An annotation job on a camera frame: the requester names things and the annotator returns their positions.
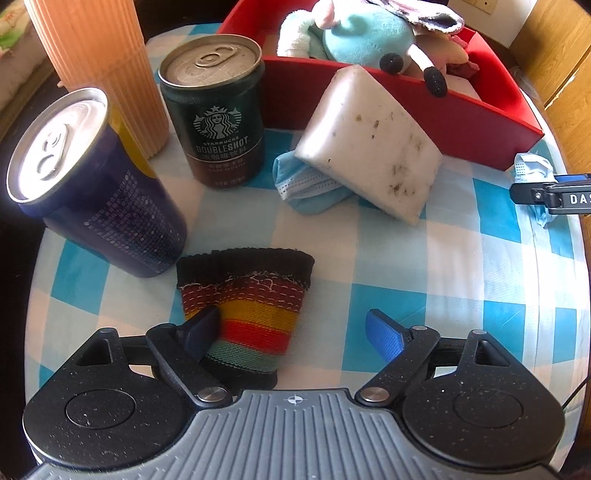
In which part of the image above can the white towel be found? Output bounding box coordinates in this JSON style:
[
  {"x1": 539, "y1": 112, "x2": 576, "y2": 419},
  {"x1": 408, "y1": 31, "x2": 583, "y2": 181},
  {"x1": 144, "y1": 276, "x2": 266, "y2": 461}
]
[{"x1": 277, "y1": 11, "x2": 324, "y2": 59}]

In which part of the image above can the pink plush toy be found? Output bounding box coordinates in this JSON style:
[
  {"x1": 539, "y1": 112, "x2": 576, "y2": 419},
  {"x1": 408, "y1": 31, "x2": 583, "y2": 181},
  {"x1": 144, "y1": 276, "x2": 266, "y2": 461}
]
[{"x1": 413, "y1": 28, "x2": 472, "y2": 77}]

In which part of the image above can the red cardboard box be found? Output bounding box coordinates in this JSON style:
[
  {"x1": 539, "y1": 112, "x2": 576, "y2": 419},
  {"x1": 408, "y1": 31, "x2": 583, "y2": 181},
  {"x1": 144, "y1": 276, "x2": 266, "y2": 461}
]
[{"x1": 216, "y1": 0, "x2": 546, "y2": 171}]

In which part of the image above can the teal plush toy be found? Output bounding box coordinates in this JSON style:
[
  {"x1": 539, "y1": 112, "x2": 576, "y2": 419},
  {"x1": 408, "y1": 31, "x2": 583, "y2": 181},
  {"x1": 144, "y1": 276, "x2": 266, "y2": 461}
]
[{"x1": 321, "y1": 9, "x2": 448, "y2": 99}]

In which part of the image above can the blue face mask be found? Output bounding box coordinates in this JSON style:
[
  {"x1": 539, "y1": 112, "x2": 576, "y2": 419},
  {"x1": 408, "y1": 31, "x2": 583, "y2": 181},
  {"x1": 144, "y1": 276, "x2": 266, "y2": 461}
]
[
  {"x1": 513, "y1": 152, "x2": 562, "y2": 229},
  {"x1": 272, "y1": 148, "x2": 354, "y2": 216}
]

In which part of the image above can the white sponge block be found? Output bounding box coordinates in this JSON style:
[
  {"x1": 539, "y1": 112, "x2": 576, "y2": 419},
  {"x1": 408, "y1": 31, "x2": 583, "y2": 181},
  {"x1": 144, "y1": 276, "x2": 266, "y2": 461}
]
[{"x1": 294, "y1": 65, "x2": 444, "y2": 226}]

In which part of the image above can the striped knit cup sleeve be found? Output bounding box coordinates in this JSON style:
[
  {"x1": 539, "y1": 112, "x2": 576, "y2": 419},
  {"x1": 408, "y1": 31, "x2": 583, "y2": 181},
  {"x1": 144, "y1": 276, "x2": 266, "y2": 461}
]
[{"x1": 176, "y1": 248, "x2": 315, "y2": 389}]

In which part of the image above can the blue white checkered cloth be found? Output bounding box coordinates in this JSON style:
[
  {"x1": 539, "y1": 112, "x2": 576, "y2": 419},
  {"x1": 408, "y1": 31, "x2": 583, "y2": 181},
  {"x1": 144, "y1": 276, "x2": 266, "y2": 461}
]
[{"x1": 25, "y1": 21, "x2": 591, "y2": 468}]

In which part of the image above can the orange ribbed cup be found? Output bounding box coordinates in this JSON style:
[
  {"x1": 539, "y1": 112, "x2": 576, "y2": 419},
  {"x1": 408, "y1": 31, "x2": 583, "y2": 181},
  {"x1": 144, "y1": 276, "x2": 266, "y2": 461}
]
[{"x1": 23, "y1": 0, "x2": 171, "y2": 160}]

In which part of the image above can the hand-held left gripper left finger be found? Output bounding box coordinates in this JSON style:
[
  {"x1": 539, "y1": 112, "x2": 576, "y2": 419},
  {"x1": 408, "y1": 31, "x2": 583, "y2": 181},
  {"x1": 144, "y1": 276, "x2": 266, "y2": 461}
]
[{"x1": 69, "y1": 306, "x2": 234, "y2": 408}]

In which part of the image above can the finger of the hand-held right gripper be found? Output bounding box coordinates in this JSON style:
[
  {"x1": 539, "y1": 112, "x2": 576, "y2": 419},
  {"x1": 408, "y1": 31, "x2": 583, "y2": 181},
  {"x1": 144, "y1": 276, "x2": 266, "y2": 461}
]
[{"x1": 510, "y1": 181, "x2": 561, "y2": 208}]

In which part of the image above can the dark blue drink can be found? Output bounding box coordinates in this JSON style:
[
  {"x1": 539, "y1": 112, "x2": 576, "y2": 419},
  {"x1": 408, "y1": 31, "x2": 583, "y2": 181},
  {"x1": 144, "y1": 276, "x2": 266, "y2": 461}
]
[{"x1": 8, "y1": 88, "x2": 189, "y2": 280}]

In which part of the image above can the dark green coffee can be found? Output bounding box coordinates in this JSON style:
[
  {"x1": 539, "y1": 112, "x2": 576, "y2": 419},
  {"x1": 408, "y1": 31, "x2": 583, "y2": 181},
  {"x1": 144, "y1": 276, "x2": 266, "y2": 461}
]
[{"x1": 158, "y1": 36, "x2": 266, "y2": 190}]

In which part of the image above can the beige wall outlet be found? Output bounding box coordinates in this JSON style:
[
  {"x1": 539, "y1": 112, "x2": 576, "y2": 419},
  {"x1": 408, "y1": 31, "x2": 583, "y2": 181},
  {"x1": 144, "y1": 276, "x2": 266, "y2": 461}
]
[{"x1": 455, "y1": 0, "x2": 500, "y2": 14}]

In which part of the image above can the thin black cable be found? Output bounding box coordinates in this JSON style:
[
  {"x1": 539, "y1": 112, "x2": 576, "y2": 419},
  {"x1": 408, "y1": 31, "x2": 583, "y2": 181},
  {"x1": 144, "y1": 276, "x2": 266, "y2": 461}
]
[{"x1": 560, "y1": 376, "x2": 591, "y2": 412}]

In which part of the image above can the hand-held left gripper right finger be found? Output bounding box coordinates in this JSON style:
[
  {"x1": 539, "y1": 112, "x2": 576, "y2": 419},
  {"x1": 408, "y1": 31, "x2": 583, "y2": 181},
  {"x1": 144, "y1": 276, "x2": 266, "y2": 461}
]
[{"x1": 355, "y1": 309, "x2": 509, "y2": 407}]

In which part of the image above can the wooden wardrobe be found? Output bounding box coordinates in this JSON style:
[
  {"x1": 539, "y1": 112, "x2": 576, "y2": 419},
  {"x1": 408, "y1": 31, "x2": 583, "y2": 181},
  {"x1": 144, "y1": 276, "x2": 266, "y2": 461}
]
[{"x1": 507, "y1": 0, "x2": 591, "y2": 155}]

